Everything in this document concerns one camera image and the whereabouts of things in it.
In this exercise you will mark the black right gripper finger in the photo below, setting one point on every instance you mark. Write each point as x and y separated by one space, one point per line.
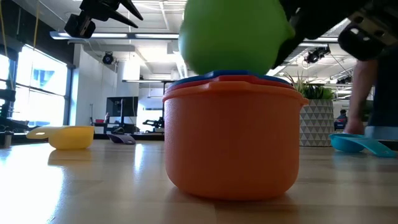
287 49

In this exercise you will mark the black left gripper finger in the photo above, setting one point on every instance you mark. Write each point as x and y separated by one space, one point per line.
122 18
132 9

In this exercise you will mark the green measuring cup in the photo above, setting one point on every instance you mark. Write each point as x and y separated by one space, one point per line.
230 37

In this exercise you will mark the orange cups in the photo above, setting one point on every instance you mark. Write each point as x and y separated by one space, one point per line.
233 140

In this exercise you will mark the light blue measuring cup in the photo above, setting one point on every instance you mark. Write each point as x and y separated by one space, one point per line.
345 144

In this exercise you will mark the small indigo measuring cup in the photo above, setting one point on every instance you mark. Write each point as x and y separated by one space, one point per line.
122 139

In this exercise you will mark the yellow measuring cup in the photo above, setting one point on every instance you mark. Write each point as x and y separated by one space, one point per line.
71 138

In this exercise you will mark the person's forearm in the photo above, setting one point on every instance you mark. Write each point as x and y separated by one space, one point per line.
360 90

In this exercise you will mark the black background robot arm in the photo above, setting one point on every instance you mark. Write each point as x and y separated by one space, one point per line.
154 123

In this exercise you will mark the long ceiling light strip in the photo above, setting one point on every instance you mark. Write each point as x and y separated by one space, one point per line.
149 35

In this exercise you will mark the green potted plant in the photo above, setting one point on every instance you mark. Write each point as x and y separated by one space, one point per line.
311 91

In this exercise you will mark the white geometric planter pot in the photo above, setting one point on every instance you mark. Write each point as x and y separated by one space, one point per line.
315 124

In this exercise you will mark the person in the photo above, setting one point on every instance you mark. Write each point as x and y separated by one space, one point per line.
342 115
385 93

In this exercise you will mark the black computer monitor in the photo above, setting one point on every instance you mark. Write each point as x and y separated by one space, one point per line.
121 106

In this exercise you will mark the person's hand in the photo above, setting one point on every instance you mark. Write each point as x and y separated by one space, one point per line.
354 127

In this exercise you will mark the small red desk item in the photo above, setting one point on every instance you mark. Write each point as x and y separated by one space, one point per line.
99 121

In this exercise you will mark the dark office desk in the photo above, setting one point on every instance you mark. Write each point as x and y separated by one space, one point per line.
124 128

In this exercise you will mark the black equipment stand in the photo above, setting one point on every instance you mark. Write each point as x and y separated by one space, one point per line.
6 96

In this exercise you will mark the small grey cylinder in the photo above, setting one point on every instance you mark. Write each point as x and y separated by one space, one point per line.
7 140

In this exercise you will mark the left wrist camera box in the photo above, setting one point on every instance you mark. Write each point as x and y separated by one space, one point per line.
79 26

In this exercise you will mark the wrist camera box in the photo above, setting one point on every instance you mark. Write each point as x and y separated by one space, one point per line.
79 26
360 40

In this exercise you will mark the black ceiling camera cluster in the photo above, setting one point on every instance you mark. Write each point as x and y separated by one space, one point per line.
315 55

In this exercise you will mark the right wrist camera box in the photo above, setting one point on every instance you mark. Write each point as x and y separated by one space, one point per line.
360 40

